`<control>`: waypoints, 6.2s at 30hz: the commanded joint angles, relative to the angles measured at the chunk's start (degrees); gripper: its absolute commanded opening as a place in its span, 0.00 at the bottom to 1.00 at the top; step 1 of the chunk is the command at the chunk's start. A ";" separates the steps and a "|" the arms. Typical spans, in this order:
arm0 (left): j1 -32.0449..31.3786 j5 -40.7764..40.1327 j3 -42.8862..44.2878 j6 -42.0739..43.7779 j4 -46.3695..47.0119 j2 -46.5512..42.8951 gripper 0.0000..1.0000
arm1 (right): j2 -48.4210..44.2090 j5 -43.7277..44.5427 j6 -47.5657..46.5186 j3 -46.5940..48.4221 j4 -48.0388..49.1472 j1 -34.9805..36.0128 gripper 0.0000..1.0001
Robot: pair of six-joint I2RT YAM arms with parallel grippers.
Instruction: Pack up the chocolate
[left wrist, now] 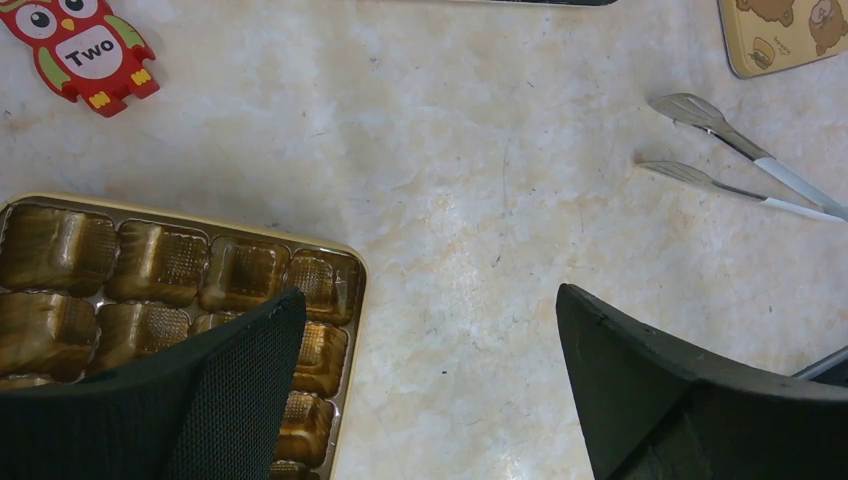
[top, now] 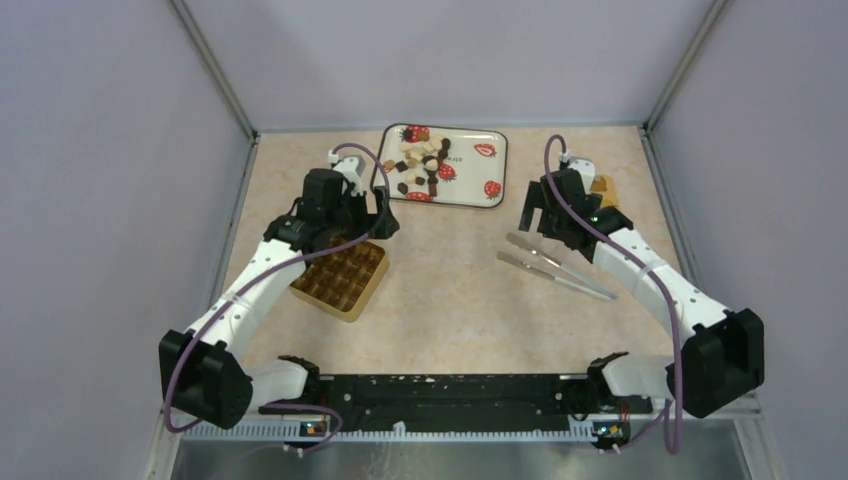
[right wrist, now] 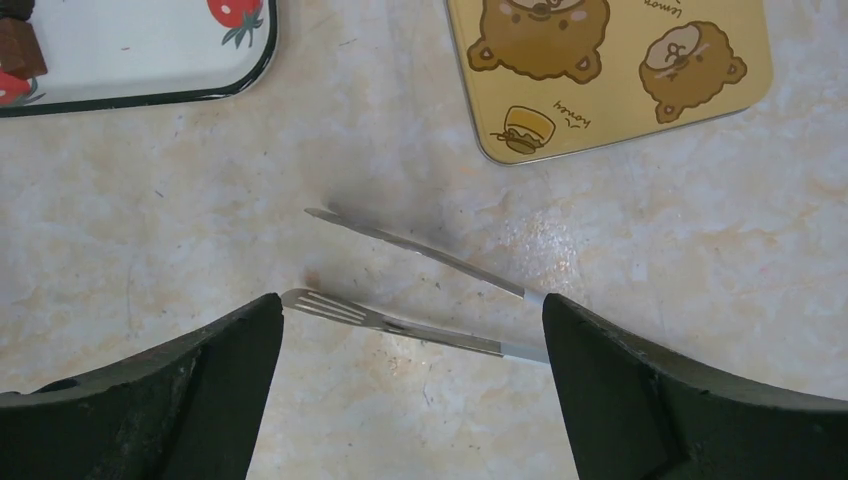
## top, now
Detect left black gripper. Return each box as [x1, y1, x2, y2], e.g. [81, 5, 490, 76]
[325, 185, 399, 240]

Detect metal tongs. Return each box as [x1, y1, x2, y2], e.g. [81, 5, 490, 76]
[495, 233, 618, 301]

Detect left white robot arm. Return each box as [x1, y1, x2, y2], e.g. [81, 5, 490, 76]
[158, 150, 399, 433]

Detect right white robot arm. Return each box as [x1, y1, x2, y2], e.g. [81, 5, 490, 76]
[518, 159, 765, 419]

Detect gold chocolate box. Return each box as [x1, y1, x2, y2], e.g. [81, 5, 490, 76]
[290, 241, 389, 323]

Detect wooden animal puzzle board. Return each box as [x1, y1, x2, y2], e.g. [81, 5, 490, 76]
[590, 175, 619, 208]

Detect strawberry pattern tray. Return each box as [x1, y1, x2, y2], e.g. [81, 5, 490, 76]
[371, 124, 509, 209]

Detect pile of chocolates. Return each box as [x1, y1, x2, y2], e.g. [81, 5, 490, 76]
[374, 124, 452, 202]

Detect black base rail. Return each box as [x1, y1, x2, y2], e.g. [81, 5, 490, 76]
[297, 373, 653, 434]

